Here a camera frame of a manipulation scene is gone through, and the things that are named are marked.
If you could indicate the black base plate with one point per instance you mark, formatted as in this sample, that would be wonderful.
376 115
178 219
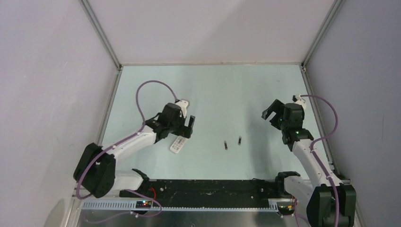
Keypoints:
161 188

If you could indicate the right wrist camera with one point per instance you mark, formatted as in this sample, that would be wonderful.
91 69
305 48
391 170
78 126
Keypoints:
297 99

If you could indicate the controller board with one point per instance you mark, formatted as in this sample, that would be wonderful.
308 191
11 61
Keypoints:
143 204
286 210

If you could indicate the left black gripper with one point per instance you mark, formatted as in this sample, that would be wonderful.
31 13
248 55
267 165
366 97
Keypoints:
184 130

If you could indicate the left controller board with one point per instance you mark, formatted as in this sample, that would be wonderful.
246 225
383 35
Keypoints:
143 204

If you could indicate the right controller board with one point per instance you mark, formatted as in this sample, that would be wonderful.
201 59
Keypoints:
286 210

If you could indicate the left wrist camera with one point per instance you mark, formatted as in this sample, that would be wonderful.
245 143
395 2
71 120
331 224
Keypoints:
183 104

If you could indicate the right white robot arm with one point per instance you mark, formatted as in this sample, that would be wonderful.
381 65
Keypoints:
329 202

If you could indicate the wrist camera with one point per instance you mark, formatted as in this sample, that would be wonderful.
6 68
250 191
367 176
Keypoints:
183 104
297 99

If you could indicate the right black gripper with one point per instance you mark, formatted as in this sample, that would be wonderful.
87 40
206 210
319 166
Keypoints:
277 106

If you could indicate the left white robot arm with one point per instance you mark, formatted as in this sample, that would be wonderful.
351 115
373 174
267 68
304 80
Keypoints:
96 169

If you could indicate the white remote control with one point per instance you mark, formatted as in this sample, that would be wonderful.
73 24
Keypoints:
178 144

